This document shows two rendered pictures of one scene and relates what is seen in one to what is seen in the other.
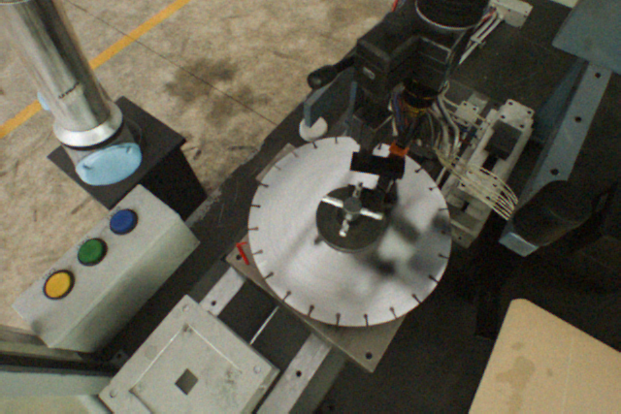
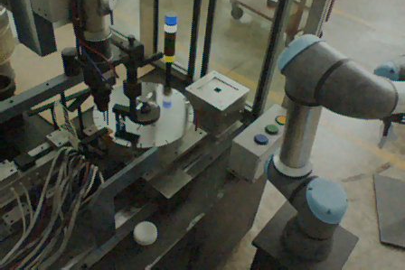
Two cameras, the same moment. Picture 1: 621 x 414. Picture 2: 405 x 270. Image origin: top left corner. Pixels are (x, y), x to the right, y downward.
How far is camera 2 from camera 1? 127 cm
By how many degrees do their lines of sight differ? 78
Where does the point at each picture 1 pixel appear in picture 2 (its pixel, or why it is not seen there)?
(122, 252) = (257, 128)
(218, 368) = (205, 91)
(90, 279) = (268, 120)
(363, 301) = (145, 88)
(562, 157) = (38, 88)
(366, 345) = not seen: hidden behind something
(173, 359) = (223, 95)
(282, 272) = (178, 98)
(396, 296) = not seen: hidden behind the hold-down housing
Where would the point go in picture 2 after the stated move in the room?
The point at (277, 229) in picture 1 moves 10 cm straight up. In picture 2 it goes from (179, 112) to (181, 88)
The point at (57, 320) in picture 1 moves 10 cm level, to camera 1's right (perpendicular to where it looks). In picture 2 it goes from (276, 109) to (249, 107)
